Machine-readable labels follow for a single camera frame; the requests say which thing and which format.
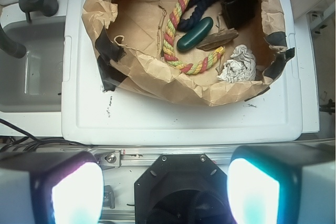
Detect multicolored twisted rope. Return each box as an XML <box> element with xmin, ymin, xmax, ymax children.
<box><xmin>161</xmin><ymin>0</ymin><xmax>226</xmax><ymax>75</ymax></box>

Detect black octagonal mount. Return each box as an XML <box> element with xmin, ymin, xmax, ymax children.
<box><xmin>134</xmin><ymin>154</ymin><xmax>236</xmax><ymax>223</ymax></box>

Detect black faucet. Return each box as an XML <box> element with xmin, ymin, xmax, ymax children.
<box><xmin>1</xmin><ymin>0</ymin><xmax>59</xmax><ymax>59</ymax></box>

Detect dark navy rope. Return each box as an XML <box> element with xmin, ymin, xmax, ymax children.
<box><xmin>177</xmin><ymin>0</ymin><xmax>224</xmax><ymax>31</ymax></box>

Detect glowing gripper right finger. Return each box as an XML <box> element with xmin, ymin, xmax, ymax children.
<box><xmin>227</xmin><ymin>144</ymin><xmax>335</xmax><ymax>223</ymax></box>

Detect brown paper bag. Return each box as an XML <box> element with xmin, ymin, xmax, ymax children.
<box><xmin>82</xmin><ymin>0</ymin><xmax>295</xmax><ymax>106</ymax></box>

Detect aluminum frame rail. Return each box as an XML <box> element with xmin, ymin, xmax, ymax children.
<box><xmin>90</xmin><ymin>146</ymin><xmax>236</xmax><ymax>167</ymax></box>

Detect dark brown block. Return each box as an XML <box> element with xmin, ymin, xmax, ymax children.
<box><xmin>221</xmin><ymin>0</ymin><xmax>258</xmax><ymax>29</ymax></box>

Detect brown wood bark piece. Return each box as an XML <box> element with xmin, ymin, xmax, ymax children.
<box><xmin>196</xmin><ymin>28</ymin><xmax>239</xmax><ymax>51</ymax></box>

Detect green oblong capsule object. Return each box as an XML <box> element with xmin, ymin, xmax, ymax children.
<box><xmin>177</xmin><ymin>17</ymin><xmax>214</xmax><ymax>51</ymax></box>

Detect black cables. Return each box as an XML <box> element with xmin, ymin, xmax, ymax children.
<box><xmin>0</xmin><ymin>118</ymin><xmax>92</xmax><ymax>154</ymax></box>

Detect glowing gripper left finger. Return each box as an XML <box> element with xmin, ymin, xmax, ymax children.
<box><xmin>1</xmin><ymin>151</ymin><xmax>104</xmax><ymax>223</ymax></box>

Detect gray sink basin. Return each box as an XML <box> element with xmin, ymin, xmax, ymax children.
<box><xmin>1</xmin><ymin>16</ymin><xmax>65</xmax><ymax>113</ymax></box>

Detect crumpled white paper ball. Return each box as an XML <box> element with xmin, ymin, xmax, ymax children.
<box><xmin>216</xmin><ymin>45</ymin><xmax>256</xmax><ymax>83</ymax></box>

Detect white plastic bin lid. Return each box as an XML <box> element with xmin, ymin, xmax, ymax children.
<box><xmin>61</xmin><ymin>0</ymin><xmax>303</xmax><ymax>146</ymax></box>

